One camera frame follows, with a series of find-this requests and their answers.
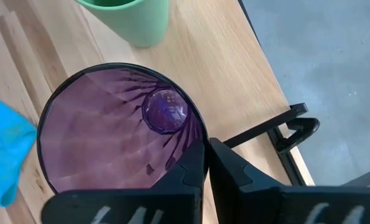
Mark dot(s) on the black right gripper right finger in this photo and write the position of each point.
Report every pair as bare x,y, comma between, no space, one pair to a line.
265,205

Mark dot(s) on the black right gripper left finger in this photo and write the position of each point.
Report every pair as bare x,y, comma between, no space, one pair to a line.
141,208

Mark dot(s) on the purple faceted tumbler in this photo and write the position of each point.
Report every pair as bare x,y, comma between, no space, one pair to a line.
110,140

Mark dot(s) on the green plastic cup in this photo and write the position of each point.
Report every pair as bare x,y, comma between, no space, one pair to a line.
135,21

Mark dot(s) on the blue microfiber cloth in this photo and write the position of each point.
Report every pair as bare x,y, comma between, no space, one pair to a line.
4,149

